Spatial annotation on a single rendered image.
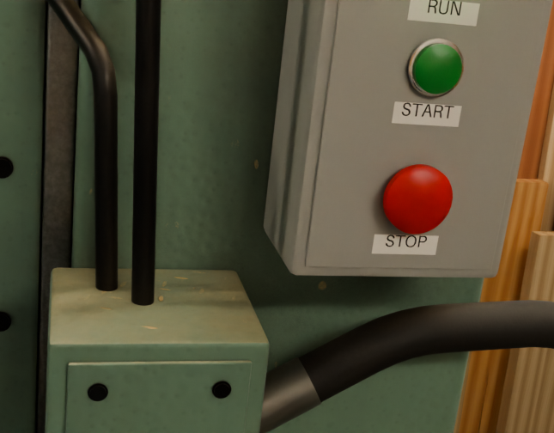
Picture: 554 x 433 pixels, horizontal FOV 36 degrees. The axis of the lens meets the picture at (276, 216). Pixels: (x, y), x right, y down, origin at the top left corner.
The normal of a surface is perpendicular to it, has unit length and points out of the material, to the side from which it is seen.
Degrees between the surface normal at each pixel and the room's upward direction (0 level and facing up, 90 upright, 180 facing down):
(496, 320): 52
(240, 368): 90
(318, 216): 90
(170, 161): 90
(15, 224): 90
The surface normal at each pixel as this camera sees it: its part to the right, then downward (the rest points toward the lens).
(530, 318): 0.26, -0.32
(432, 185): 0.29, 0.18
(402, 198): 0.07, 0.31
